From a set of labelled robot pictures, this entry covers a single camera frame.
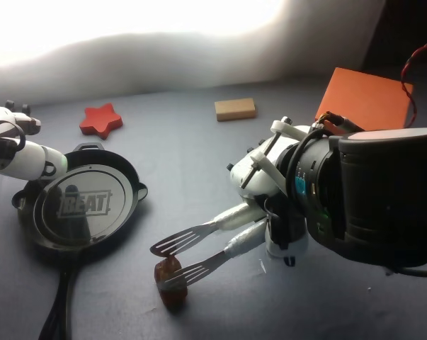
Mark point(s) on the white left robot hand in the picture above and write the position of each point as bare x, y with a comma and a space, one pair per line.
25, 159

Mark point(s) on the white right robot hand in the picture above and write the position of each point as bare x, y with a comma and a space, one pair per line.
259, 170

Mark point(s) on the brown meat chunk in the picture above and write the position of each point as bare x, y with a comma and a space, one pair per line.
170, 294

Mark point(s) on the black frying pan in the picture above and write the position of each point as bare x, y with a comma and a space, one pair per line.
92, 219

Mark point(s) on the tan wooden rectangular block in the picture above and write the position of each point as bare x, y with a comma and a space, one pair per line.
236, 109

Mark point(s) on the red star block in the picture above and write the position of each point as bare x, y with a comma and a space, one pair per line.
100, 120

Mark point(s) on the grey table cloth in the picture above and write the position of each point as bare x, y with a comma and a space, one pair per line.
163, 159

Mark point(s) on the orange cube block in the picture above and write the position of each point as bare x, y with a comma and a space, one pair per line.
365, 99

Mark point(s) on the white backdrop sheet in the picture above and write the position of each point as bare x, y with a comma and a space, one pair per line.
163, 60

